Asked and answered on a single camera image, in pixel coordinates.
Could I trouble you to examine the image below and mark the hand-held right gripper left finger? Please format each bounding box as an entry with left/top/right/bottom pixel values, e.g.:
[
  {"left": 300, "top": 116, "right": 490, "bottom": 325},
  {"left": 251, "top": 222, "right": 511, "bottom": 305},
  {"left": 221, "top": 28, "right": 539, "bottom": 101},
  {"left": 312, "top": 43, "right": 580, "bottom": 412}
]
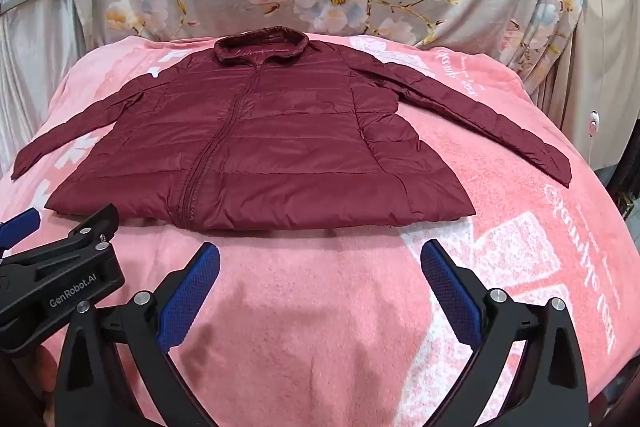
[{"left": 56, "top": 242, "right": 222, "bottom": 427}]

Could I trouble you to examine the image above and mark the maroon puffer jacket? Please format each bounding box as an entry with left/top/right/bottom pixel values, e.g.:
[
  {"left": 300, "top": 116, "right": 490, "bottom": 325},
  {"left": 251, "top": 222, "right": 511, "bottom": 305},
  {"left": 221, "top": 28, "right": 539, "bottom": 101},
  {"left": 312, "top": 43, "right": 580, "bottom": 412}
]
[{"left": 11, "top": 28, "right": 572, "bottom": 233}]

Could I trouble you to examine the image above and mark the dark furniture frame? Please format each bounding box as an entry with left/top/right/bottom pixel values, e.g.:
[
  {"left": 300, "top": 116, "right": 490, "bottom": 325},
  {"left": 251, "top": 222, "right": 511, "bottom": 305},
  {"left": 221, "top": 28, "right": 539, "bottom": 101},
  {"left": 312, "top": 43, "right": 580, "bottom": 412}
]
[{"left": 602, "top": 147, "right": 640, "bottom": 230}]

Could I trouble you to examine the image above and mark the pale draped cloth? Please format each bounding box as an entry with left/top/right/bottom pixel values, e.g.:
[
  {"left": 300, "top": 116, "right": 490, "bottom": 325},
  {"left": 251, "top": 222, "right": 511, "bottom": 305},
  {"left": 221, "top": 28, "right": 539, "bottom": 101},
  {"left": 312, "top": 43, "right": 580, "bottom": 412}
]
[{"left": 0, "top": 0, "right": 101, "bottom": 175}]

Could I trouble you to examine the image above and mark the beige draped cloth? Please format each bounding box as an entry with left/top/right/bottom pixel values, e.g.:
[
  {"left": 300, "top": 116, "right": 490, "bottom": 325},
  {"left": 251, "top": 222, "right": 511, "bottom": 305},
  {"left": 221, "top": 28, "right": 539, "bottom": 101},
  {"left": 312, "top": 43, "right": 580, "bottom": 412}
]
[{"left": 545, "top": 0, "right": 640, "bottom": 170}]

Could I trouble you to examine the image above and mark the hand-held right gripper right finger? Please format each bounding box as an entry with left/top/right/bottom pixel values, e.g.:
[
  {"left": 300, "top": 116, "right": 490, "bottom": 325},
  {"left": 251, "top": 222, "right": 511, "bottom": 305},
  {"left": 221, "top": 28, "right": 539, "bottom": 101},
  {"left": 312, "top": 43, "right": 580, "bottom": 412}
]
[{"left": 420, "top": 239, "right": 591, "bottom": 427}]

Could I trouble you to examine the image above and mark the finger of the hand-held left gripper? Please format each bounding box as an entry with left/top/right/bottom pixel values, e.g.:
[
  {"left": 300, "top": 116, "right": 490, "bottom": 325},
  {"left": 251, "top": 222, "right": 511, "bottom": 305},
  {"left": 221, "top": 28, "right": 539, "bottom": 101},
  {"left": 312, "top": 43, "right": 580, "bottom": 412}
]
[
  {"left": 0, "top": 207, "right": 42, "bottom": 259},
  {"left": 0, "top": 204, "right": 120, "bottom": 284}
]

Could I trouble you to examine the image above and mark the white cable with switch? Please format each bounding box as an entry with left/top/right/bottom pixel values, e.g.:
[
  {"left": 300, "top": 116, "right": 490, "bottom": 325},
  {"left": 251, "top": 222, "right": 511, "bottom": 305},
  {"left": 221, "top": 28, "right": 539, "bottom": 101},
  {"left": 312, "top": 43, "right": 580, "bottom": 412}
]
[{"left": 584, "top": 107, "right": 603, "bottom": 168}]

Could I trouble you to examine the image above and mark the pink printed blanket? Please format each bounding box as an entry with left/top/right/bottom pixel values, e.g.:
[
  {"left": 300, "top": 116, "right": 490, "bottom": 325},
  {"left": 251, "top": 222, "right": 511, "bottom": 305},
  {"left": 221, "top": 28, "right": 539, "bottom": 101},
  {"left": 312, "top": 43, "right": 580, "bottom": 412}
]
[{"left": 0, "top": 34, "right": 640, "bottom": 427}]

